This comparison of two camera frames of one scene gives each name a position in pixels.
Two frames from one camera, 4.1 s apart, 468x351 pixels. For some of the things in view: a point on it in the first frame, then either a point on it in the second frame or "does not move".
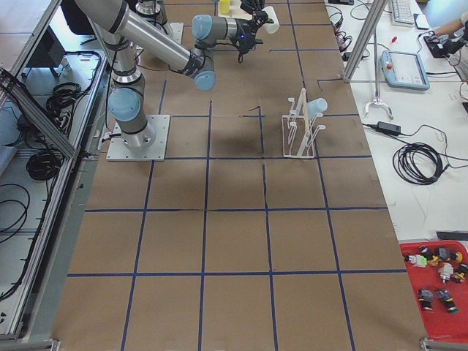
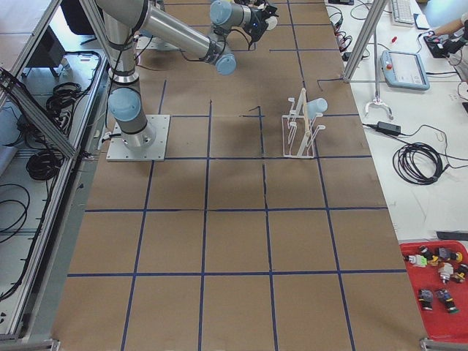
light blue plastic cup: x=318 y=105 does not move
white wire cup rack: x=297 y=129 does not move
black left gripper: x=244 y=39 to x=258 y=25
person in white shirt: x=462 y=23 does not move
